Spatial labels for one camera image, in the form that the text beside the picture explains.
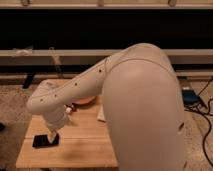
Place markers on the black power adapter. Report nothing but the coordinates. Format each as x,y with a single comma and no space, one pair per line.
189,97

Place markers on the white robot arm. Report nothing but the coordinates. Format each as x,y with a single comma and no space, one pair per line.
142,104

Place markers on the black eraser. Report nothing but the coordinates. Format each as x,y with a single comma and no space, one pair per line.
41,141

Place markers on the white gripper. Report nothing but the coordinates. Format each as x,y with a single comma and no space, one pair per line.
55,121

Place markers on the white sponge block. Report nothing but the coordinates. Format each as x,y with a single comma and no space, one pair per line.
100,116

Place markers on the orange plate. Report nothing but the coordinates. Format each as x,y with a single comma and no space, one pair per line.
85,101

